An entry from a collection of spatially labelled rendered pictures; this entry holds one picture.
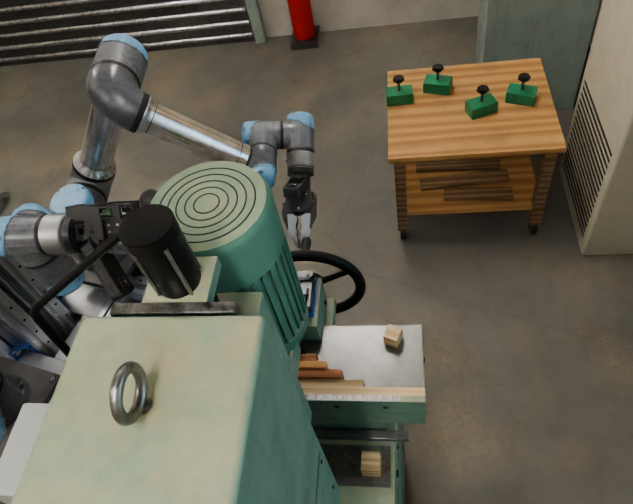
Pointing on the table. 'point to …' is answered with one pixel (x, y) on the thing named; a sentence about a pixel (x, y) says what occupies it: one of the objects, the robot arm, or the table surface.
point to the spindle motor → (240, 237)
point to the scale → (353, 397)
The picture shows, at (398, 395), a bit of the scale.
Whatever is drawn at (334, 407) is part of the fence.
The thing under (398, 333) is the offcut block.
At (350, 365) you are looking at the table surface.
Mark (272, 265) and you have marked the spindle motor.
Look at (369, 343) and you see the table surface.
